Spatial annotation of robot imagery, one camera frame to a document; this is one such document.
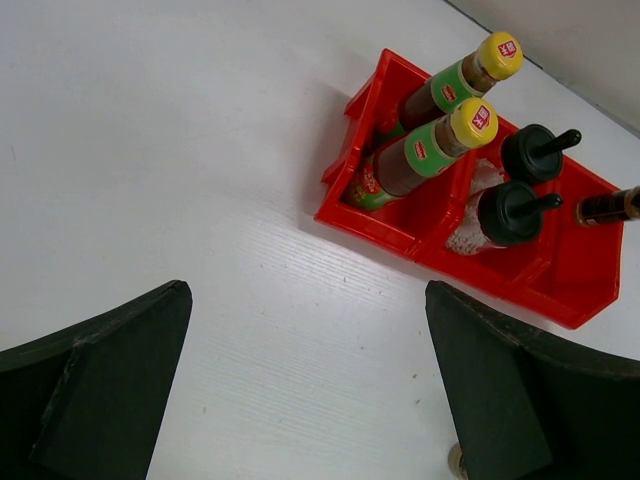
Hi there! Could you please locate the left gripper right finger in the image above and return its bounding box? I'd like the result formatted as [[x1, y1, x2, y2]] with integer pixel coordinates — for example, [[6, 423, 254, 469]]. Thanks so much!
[[425, 281, 639, 479]]

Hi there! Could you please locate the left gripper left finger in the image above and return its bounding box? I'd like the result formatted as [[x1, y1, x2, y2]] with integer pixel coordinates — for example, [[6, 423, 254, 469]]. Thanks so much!
[[1, 280, 193, 479]]

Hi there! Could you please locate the white salt shaker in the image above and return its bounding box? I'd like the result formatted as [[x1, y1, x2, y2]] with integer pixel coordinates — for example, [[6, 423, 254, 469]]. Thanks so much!
[[445, 181, 563, 256], [470, 124, 582, 194]]

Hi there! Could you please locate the black-lid spice jar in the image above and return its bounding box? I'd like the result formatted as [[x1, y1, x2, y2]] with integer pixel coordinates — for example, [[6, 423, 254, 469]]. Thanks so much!
[[575, 186, 639, 227]]

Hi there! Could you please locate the red sauce bottle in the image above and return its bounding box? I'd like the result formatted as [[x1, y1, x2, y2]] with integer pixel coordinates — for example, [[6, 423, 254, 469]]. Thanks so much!
[[372, 31, 524, 147], [342, 98, 499, 212]]

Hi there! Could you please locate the red three-compartment tray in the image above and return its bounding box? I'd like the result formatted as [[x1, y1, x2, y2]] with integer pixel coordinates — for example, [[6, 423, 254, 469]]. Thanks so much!
[[315, 49, 623, 329]]

